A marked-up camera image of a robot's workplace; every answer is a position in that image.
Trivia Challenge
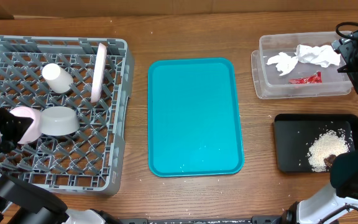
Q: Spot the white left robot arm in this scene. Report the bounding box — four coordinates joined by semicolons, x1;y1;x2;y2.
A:
0;108;120;224

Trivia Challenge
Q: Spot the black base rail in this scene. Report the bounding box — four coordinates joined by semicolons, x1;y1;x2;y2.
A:
118;215;281;224

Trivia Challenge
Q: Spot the white napkin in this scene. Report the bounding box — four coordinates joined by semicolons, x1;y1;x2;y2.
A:
266;44;341;76

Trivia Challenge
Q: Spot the clear plastic bin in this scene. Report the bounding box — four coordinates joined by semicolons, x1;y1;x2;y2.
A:
251;32;352;99

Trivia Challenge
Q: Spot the teal plastic tray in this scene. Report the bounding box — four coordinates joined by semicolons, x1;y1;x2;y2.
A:
147;57;244;177

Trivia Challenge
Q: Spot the brown food piece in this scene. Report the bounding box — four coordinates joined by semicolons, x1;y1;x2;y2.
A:
323;154;336;169

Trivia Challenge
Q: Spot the red snack wrapper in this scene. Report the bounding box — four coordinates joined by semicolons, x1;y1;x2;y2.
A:
288;72;323;85

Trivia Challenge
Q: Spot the black plastic tray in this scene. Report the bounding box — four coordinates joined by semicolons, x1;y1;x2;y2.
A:
273;114;358;173

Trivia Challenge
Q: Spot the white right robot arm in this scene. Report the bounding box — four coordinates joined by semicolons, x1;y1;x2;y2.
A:
263;22;358;223

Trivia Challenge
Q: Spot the pile of white rice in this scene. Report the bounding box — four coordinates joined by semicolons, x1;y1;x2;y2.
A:
295;128;354;172

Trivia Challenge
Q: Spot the pale green cup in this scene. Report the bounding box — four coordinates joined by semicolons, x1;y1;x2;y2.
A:
42;63;73;93

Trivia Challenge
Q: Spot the pink small bowl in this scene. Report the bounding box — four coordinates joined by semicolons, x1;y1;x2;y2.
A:
10;106;42;144

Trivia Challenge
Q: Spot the grey plastic dish rack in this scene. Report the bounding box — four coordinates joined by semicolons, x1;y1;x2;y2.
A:
0;35;135;195

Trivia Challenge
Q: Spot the white round plate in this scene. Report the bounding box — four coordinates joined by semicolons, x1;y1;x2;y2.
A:
91;43;107;103

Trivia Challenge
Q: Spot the grey bowl with rice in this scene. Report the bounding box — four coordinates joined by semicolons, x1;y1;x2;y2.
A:
40;106;80;136

